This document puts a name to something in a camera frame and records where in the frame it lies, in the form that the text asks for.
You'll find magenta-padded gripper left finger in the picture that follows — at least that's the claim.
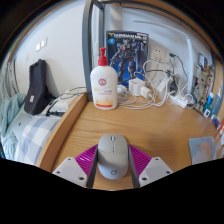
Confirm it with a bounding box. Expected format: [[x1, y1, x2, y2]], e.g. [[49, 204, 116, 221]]
[[52, 143, 100, 190]]

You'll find white power adapter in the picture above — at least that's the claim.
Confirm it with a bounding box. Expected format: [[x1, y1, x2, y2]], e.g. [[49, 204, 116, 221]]
[[156, 78, 168, 101]]

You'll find wooden bed side board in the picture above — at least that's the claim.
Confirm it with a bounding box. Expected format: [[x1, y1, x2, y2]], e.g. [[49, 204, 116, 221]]
[[35, 93, 89, 173]]

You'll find teal blanket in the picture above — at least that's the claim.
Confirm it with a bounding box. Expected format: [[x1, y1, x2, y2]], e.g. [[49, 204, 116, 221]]
[[0, 92, 27, 158]]

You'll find dark cable green plug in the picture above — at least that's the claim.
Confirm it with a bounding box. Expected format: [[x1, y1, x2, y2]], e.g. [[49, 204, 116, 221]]
[[169, 52, 190, 95]]

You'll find white desk lamp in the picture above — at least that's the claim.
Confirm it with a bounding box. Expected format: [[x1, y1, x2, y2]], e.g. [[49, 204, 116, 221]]
[[132, 18, 195, 98]]

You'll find white light switch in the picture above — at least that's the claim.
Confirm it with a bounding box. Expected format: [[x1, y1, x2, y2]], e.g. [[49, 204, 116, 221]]
[[34, 36, 49, 52]]

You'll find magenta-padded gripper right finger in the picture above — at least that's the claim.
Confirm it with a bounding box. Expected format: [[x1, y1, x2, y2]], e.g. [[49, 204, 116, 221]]
[[127, 144, 174, 188]]

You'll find white lotion bottle red pump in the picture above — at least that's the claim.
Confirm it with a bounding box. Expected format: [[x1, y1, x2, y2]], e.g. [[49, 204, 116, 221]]
[[89, 47, 119, 111]]

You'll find grey metal desk frame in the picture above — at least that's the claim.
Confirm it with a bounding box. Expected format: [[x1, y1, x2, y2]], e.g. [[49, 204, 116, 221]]
[[82, 0, 218, 103]]

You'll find black bag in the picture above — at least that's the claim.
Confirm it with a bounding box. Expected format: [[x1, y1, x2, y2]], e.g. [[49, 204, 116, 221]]
[[23, 58, 51, 116]]

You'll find white power strip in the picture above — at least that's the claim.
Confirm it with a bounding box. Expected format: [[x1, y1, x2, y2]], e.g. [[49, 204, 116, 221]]
[[168, 94, 189, 109]]

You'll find blue spray bottle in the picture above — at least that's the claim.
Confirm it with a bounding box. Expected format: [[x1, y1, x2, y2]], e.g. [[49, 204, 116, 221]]
[[212, 86, 224, 116]]

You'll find white cable bundle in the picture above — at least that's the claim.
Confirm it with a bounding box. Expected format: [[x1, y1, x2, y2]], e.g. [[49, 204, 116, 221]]
[[116, 59, 174, 110]]

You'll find blue white checked pillow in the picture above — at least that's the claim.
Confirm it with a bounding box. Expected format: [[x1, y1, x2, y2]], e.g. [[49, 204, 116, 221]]
[[13, 114, 62, 166]]

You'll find light blue printed mouse pad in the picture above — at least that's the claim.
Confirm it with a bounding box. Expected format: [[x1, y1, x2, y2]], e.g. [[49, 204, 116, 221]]
[[188, 135, 218, 166]]

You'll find white charger block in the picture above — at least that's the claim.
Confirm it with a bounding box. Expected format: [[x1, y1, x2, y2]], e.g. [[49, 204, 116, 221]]
[[128, 78, 146, 98]]

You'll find white wall socket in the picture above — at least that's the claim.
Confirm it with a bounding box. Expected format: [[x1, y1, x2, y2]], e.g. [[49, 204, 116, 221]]
[[149, 44, 167, 64]]

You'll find beige robot figure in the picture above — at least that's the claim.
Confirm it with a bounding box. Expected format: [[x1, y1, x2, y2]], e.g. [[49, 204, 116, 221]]
[[193, 66, 214, 113]]

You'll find grey computer mouse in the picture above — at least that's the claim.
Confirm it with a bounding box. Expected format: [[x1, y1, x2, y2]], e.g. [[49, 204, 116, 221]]
[[97, 133, 130, 180]]

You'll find colourful printed poster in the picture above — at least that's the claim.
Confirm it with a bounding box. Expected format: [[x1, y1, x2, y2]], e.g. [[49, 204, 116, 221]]
[[198, 52, 214, 69]]

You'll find robot model kit box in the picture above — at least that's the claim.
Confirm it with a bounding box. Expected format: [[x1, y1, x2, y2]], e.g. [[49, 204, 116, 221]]
[[105, 30, 150, 88]]

